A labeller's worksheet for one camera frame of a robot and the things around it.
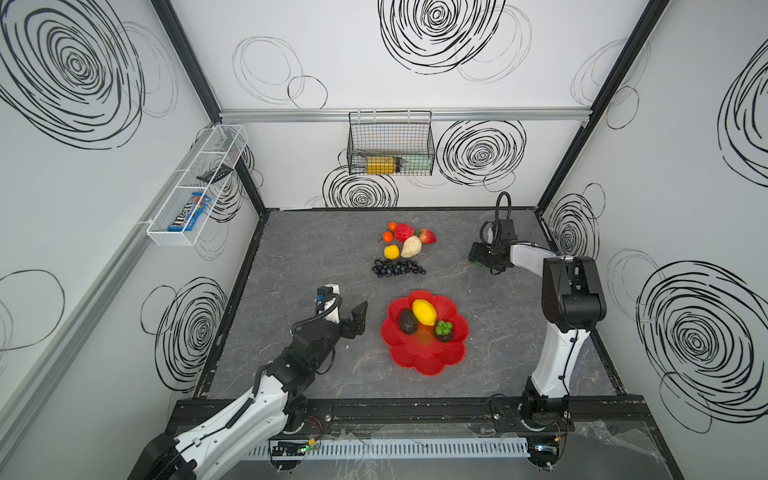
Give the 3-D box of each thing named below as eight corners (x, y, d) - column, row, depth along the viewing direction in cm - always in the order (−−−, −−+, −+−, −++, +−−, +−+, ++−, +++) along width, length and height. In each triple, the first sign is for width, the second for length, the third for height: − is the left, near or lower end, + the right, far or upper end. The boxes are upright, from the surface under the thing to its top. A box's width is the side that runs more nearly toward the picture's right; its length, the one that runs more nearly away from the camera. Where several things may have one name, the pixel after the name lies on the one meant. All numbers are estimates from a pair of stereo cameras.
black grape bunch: (372, 280, 101) (372, 273, 98) (373, 265, 105) (372, 258, 101) (424, 280, 101) (425, 273, 98) (422, 265, 105) (424, 258, 101)
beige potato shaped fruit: (405, 261, 106) (406, 252, 102) (398, 249, 110) (398, 241, 106) (423, 253, 108) (424, 245, 105) (415, 242, 112) (416, 234, 108)
